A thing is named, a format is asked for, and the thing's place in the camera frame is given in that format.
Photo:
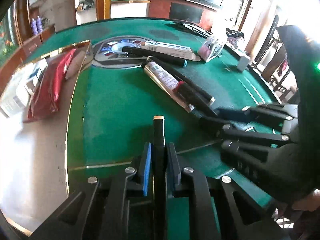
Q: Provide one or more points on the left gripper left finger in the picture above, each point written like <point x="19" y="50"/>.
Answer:
<point x="130" y="182"/>

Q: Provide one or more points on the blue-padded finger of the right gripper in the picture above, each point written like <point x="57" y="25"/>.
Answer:
<point x="258" y="156"/>
<point x="273" y="115"/>

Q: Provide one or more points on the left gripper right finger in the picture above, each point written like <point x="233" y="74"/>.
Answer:
<point x="187" y="182"/>

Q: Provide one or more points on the black marker beige cap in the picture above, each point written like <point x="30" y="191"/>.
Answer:
<point x="159" y="167"/>

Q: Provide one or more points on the black marker red cap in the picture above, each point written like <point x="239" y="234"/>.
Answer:
<point x="198" y="100"/>

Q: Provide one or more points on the long white blue box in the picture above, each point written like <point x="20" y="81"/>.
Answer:
<point x="183" y="52"/>

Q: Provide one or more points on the black marker blue cap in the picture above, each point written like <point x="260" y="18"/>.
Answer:
<point x="161" y="56"/>

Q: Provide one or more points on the person's hand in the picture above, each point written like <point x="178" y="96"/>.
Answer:
<point x="309" y="203"/>

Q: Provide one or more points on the dark wooden chair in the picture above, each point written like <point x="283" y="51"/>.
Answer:
<point x="277" y="69"/>

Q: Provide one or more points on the pile of clothes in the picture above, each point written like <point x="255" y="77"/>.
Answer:
<point x="234" y="36"/>

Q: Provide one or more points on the clear zip pouch with items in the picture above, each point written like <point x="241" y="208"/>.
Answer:
<point x="212" y="46"/>

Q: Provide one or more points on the silver labelled tube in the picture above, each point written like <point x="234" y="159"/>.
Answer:
<point x="167" y="83"/>

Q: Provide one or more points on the red snack packet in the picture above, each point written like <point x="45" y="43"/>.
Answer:
<point x="46" y="99"/>

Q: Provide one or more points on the round mahjong control panel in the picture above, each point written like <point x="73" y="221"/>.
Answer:
<point x="108" y="52"/>

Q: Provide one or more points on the wooden cabinet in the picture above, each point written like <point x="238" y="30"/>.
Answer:
<point x="28" y="43"/>

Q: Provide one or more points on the two purple bottles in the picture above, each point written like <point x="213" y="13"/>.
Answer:
<point x="36" y="25"/>

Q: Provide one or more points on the white usb wall charger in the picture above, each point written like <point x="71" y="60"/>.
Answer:
<point x="243" y="63"/>

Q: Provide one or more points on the floral wall painting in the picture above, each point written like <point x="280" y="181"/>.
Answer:
<point x="8" y="37"/>

